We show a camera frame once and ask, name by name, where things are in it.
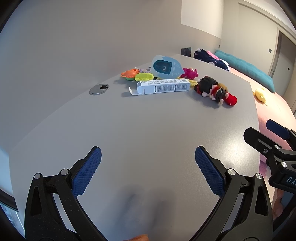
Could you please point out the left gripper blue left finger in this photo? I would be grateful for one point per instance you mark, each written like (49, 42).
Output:
(84, 171)

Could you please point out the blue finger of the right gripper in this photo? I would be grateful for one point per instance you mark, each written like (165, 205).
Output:
(259, 141)
(284, 133)

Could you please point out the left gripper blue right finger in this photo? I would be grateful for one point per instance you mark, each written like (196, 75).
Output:
(212, 169)

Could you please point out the black-haired red doll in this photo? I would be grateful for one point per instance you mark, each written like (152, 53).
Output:
(217, 92)

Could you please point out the magenta plush toy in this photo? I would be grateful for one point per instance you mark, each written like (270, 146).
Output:
(189, 73)

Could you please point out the white long cardboard box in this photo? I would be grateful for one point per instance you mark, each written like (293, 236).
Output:
(160, 86)

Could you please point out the blue toy blister package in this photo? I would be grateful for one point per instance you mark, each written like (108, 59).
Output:
(166, 67)

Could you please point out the orange plastic crab toy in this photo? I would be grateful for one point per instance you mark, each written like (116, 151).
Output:
(130, 74)

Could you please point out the yellow-green plastic toy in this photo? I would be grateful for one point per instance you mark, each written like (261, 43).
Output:
(144, 76)

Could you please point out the salmon pink bed cover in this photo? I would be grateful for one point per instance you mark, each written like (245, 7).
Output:
(276, 109)

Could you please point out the yellow plush on bed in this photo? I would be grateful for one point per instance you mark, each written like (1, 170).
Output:
(259, 94)

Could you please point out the room door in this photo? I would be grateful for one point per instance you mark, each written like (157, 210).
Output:
(283, 64)

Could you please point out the teal bed cushion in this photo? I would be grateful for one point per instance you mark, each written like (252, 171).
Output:
(247, 69)

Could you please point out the navy patterned blanket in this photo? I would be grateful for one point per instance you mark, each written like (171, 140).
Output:
(205, 56)

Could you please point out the silver desk cable grommet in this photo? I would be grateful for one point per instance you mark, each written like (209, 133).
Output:
(99, 89)

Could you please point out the black wall socket panel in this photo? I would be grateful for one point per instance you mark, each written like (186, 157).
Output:
(186, 51)

